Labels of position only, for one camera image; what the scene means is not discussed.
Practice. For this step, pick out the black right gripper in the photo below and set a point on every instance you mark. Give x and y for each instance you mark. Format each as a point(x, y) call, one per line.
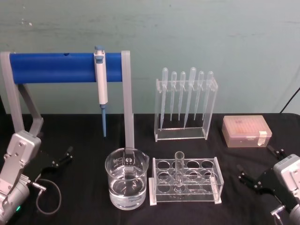
point(266, 180)

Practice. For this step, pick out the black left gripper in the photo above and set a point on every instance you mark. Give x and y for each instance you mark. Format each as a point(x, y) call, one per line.
point(45, 161)

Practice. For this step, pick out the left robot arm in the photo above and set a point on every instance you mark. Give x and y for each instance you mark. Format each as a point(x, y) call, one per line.
point(14, 152)

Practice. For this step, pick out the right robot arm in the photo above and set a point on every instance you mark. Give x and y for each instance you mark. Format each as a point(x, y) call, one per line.
point(288, 168)

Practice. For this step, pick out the translucent pink pipette tip box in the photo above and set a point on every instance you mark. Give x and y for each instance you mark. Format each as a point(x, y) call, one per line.
point(243, 131)

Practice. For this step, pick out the black table cloth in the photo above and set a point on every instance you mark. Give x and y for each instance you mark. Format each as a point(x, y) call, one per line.
point(82, 211)

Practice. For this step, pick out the glass beaker with water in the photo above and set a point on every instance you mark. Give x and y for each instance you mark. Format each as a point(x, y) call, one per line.
point(126, 187)

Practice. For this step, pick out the clear acrylic pipette rack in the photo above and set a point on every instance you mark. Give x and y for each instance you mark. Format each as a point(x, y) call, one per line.
point(208, 112)

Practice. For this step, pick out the white micropipette with blue tip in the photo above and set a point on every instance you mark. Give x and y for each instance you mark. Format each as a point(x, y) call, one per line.
point(102, 89)

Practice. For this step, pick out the clear glass test tube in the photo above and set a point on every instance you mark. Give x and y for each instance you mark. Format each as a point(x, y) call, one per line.
point(179, 168)

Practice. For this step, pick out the grey stand with blue bar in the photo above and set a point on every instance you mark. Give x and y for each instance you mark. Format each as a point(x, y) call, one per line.
point(47, 68)

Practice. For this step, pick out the clear acrylic test tube rack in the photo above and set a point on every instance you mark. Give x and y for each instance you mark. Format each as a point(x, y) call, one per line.
point(152, 192)

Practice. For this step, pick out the short clear plastic transfer pipette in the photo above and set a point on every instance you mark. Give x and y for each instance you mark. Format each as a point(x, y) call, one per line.
point(209, 78)
point(173, 78)
point(182, 78)
point(200, 78)

